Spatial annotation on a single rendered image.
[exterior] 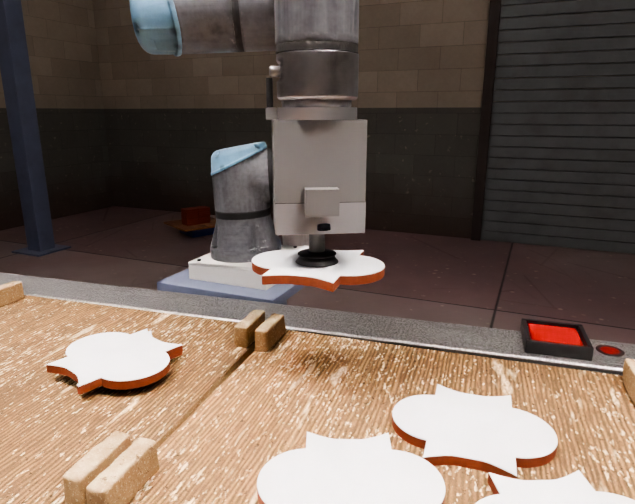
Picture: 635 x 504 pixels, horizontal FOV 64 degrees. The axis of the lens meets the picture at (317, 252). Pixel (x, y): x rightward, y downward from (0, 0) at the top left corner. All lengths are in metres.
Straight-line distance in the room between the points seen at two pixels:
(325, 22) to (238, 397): 0.35
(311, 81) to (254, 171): 0.59
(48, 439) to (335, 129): 0.36
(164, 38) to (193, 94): 5.78
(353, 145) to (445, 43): 4.78
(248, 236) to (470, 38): 4.35
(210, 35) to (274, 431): 0.39
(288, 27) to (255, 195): 0.61
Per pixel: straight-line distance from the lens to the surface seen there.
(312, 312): 0.77
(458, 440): 0.46
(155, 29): 0.58
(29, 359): 0.67
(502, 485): 0.43
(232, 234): 1.04
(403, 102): 5.28
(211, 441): 0.47
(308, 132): 0.46
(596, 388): 0.60
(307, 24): 0.46
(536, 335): 0.72
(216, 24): 0.57
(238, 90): 6.02
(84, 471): 0.42
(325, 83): 0.46
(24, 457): 0.50
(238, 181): 1.03
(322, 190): 0.45
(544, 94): 5.09
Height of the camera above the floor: 1.20
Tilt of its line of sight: 15 degrees down
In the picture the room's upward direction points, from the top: straight up
